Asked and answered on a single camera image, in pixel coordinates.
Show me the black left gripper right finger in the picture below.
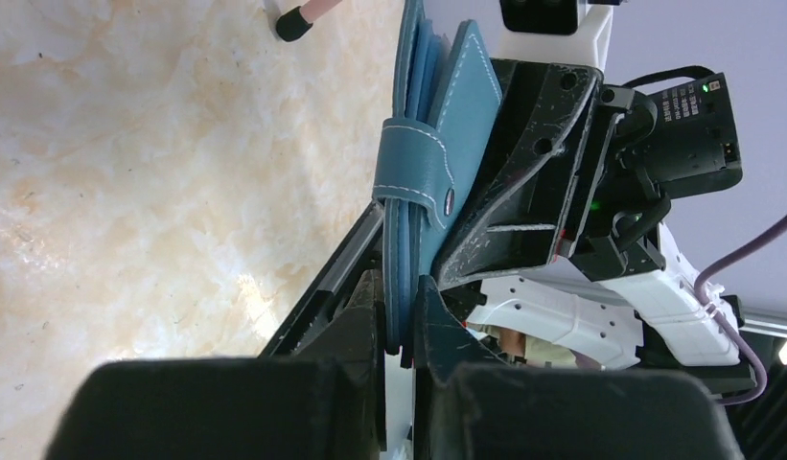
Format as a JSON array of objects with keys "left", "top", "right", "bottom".
[{"left": 413, "top": 275, "right": 514, "bottom": 459}]

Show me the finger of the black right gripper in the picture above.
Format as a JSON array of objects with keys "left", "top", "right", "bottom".
[{"left": 433, "top": 59, "right": 603, "bottom": 289}]

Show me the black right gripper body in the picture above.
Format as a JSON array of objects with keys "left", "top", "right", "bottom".
[{"left": 566, "top": 84, "right": 670, "bottom": 282}]

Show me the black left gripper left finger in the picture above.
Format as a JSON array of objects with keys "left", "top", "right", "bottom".
[{"left": 259, "top": 203, "right": 386, "bottom": 445}]

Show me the blue leather card holder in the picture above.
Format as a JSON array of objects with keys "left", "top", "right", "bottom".
[{"left": 372, "top": 1, "right": 502, "bottom": 368}]

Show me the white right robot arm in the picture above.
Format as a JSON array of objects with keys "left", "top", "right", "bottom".
[{"left": 426, "top": 1, "right": 746, "bottom": 371}]

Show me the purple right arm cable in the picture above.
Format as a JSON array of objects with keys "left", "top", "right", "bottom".
[{"left": 693, "top": 202, "right": 787, "bottom": 407}]

